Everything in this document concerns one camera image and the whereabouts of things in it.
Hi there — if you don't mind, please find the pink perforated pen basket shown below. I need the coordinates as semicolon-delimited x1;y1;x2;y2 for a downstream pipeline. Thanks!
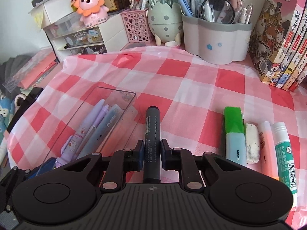
120;7;155;43

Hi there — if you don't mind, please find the black magnifying glass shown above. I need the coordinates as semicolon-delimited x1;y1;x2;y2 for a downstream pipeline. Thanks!
201;0;235;24

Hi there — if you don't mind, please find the clear plastic storage box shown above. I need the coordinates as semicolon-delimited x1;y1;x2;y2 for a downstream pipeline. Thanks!
43;13;83;37

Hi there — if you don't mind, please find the white drawer organizer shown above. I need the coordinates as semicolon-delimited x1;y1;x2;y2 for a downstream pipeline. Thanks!
43;13;126;55

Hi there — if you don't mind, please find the grey cloud-shaped pen holder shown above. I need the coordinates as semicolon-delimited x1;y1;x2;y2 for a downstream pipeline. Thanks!
181;14;253;65

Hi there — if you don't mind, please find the grey cloth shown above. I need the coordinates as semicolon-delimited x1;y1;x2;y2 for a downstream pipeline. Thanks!
0;55;31;96

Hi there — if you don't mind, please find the lavender cartoon print pen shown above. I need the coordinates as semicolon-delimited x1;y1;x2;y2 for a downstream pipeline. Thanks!
56;98;106;169

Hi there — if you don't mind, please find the blue plush toy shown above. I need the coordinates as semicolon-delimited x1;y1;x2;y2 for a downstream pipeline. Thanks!
0;96;15;135

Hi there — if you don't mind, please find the dark grey marker pen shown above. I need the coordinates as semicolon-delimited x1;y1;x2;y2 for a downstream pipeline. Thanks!
143;106;162;182

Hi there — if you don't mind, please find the green white glue stick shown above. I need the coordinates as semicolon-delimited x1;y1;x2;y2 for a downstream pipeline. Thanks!
271;122;298;196

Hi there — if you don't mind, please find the pink comic book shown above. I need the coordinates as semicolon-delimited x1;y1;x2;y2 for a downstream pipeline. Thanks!
289;69;307;93
283;43;307;91
276;27;307;88
248;0;307;87

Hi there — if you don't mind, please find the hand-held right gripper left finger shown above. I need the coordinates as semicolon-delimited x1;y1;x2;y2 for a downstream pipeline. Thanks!
63;139;145;192

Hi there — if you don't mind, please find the purple mechanical pencil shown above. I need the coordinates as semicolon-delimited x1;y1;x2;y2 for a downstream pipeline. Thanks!
80;104;110;149

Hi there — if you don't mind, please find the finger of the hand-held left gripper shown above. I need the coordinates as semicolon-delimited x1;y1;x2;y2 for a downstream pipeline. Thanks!
25;158;58;179

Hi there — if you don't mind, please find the pink checked plastic tablecloth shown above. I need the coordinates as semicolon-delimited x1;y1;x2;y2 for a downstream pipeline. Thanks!
6;47;307;223

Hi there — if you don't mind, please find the stack of pink wrapped books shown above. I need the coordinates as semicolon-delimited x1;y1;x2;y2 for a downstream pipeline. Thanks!
3;51;59;94

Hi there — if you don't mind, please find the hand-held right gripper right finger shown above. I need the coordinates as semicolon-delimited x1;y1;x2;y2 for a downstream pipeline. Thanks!
160;138;240;192

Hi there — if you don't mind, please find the light blue pen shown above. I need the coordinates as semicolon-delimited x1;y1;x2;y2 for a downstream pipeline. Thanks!
95;104;121;149

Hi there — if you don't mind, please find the pink orange lion figurine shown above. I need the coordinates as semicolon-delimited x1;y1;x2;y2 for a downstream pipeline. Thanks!
73;0;109;28

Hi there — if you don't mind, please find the clear plastic pencil box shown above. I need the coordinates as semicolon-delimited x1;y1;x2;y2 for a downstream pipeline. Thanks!
42;86;137;173

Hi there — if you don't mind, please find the orange pink highlighter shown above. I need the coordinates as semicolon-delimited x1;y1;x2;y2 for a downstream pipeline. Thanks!
258;121;280;181

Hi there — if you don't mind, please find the green blue highlighter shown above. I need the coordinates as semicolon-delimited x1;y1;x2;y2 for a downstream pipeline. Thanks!
224;107;247;167

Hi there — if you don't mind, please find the white eraser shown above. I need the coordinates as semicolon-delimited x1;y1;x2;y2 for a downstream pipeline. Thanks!
243;123;261;164

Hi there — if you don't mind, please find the white storage box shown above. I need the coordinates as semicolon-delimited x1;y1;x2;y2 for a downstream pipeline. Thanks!
30;0;79;22

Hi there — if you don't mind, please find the black phone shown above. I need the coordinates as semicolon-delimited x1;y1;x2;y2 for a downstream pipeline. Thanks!
5;87;44;134

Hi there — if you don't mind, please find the bunch of assorted pens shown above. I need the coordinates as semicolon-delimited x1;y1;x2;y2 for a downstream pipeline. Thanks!
175;0;255;24

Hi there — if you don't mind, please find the green egg-shaped pen holder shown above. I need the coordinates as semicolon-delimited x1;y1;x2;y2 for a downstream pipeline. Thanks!
147;1;183;46

